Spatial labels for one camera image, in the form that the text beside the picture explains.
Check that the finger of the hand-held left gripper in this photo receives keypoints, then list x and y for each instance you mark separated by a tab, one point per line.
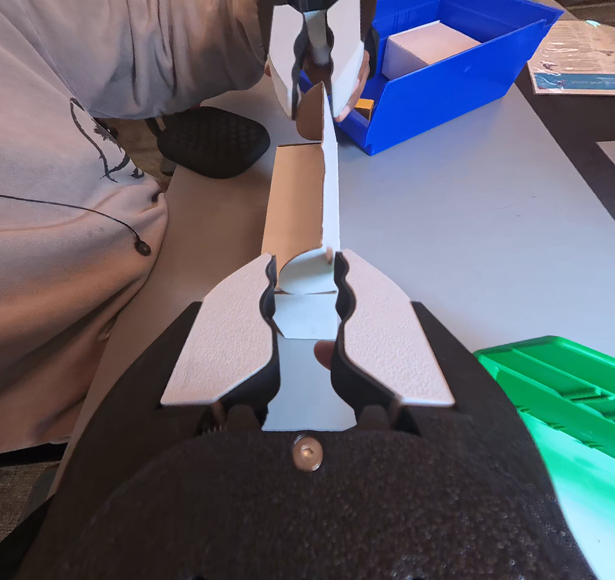
283	42
346	37

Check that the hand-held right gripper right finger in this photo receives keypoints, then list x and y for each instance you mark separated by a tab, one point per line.
389	340

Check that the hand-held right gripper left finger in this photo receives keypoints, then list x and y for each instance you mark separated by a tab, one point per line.
226	340

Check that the blue plastic bin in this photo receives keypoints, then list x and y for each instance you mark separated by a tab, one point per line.
432	104

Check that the white cardboard box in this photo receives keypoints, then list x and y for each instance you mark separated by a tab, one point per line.
293	195

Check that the green plastic bin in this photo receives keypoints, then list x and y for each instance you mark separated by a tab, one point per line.
567	388

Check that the person's left forearm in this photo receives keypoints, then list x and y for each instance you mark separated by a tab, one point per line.
202	37

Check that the person's left hand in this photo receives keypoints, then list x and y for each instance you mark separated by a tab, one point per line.
361	83

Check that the person's right hand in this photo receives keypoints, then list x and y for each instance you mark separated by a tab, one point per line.
324	353

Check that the large white block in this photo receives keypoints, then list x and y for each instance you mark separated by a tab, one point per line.
423	46

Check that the black chair armrest pad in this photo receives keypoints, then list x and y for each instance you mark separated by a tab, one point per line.
211	143

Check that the person in grey sweatshirt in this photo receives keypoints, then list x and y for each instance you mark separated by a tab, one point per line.
48	301

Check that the paper leaflet with blue band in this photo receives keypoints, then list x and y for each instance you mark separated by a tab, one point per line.
576	56

